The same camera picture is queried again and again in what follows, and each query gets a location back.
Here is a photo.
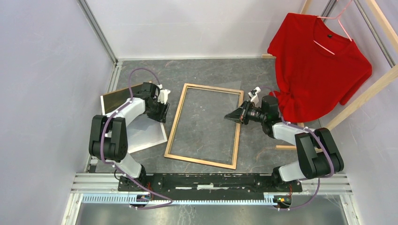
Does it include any black wooden picture frame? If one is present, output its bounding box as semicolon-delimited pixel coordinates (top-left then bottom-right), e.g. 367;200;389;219
164;82;245;171

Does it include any wooden clothes rack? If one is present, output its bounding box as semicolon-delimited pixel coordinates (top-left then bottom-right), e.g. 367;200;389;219
261;0;398;152

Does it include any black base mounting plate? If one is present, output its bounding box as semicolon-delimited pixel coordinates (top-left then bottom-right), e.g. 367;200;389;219
118;173;303;202

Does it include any aluminium rail frame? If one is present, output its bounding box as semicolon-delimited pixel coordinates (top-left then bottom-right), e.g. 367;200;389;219
61;0;363;225

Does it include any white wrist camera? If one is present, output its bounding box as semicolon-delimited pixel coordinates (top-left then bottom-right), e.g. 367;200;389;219
248;87;261;105
157;89;171;104

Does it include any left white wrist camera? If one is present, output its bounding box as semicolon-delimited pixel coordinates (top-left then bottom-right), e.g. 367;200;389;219
157;89;171;104

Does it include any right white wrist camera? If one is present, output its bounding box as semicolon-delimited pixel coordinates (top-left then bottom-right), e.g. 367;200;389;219
248;87;261;105

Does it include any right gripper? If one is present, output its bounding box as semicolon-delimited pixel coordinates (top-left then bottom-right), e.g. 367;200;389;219
224;100;266;125

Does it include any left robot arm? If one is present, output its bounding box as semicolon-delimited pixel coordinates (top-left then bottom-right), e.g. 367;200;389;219
89;82;170;191

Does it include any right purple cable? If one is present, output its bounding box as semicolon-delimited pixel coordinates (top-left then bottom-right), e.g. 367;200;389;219
260;86;336;212

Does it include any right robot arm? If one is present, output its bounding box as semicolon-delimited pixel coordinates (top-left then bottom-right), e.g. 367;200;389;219
224;95;344;191

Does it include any red t-shirt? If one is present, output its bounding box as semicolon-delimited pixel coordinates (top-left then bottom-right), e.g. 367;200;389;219
268;13;372;123

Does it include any glossy photo print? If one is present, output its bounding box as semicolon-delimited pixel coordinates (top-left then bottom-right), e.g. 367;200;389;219
127;114;168;153

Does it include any pink clothes hanger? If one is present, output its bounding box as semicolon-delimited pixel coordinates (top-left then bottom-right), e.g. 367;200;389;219
310;0;355;58

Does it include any clear plastic sheet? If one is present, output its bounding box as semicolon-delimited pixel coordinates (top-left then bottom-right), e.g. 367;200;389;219
171;81;243;165

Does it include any white slotted cable duct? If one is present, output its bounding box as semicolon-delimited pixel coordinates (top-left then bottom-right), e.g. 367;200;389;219
82;194;277;206

